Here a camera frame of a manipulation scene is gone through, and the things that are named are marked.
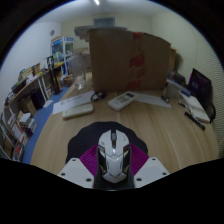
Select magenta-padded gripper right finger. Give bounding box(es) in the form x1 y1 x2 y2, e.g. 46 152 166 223
128 143 171 189

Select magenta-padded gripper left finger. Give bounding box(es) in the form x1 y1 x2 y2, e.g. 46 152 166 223
56 143 100 190

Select white and grey computer mouse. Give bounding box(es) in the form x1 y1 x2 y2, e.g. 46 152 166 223
96 129 132 184

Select black wavy-edged mouse pad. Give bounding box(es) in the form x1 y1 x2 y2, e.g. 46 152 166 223
65 120 149 165

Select slim white remote control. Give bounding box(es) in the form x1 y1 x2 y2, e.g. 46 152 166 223
61 102 95 120

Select black marker pen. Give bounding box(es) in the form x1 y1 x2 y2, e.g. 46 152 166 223
184 110 207 131

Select printed white paper sheet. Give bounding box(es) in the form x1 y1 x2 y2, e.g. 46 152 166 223
52 90 97 116

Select plain white paper sheet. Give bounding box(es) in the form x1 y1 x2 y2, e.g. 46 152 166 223
134 92 172 109

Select open white book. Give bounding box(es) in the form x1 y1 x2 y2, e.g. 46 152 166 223
180 92 211 124

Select black eyeglasses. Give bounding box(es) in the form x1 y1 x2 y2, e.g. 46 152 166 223
90 91 107 103

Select cluttered shelf unit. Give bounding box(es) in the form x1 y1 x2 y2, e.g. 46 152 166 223
0 60 65 163

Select black office chair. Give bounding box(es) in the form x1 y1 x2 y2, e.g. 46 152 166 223
207 102 218 124

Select blue book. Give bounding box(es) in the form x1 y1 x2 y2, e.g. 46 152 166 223
166 77 192 98

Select black monitor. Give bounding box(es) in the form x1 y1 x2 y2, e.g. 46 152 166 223
187 67 213 112

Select clear plastic bottle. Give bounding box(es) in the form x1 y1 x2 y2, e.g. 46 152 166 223
70 52 90 91

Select large brown cardboard box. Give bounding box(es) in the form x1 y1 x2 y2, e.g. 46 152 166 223
87 28 172 93

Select blue glass-front cabinet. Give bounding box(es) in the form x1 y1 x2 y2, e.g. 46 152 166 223
50 36 75 68

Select grey wall vent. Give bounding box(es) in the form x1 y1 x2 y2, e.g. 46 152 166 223
93 17 116 27

